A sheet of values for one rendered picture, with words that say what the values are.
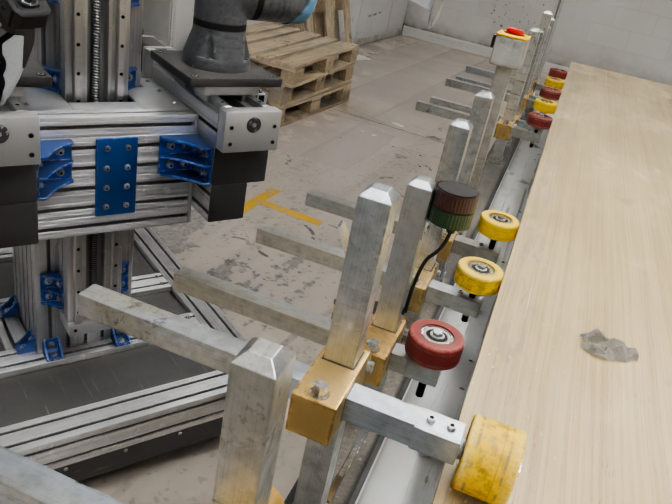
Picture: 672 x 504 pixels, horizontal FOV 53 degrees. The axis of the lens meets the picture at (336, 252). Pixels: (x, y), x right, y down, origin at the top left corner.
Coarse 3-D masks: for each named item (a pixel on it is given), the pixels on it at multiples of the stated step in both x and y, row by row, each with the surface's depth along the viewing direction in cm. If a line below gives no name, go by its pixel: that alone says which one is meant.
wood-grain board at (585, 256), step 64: (576, 64) 336; (576, 128) 218; (640, 128) 235; (576, 192) 161; (640, 192) 170; (512, 256) 123; (576, 256) 128; (640, 256) 134; (512, 320) 103; (576, 320) 106; (640, 320) 110; (512, 384) 88; (576, 384) 91; (640, 384) 93; (576, 448) 79; (640, 448) 81
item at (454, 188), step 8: (440, 184) 89; (448, 184) 90; (456, 184) 91; (464, 184) 91; (448, 192) 87; (456, 192) 88; (464, 192) 88; (472, 192) 89; (424, 224) 91; (424, 232) 92; (448, 232) 92; (448, 240) 93; (440, 248) 93; (432, 256) 94; (424, 264) 95; (416, 280) 97; (408, 296) 98; (408, 304) 99
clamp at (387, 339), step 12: (372, 324) 100; (372, 336) 97; (384, 336) 98; (396, 336) 98; (384, 348) 95; (372, 360) 94; (384, 360) 93; (372, 372) 95; (384, 372) 96; (372, 384) 95
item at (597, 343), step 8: (584, 336) 101; (592, 336) 101; (600, 336) 100; (584, 344) 99; (592, 344) 98; (600, 344) 98; (608, 344) 99; (616, 344) 98; (624, 344) 100; (592, 352) 98; (600, 352) 97; (608, 352) 98; (616, 352) 98; (624, 352) 98; (632, 352) 99; (608, 360) 97; (624, 360) 97; (632, 360) 98
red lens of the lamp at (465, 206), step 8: (440, 192) 88; (432, 200) 90; (440, 200) 88; (448, 200) 87; (456, 200) 87; (464, 200) 87; (472, 200) 87; (440, 208) 88; (448, 208) 88; (456, 208) 87; (464, 208) 87; (472, 208) 88
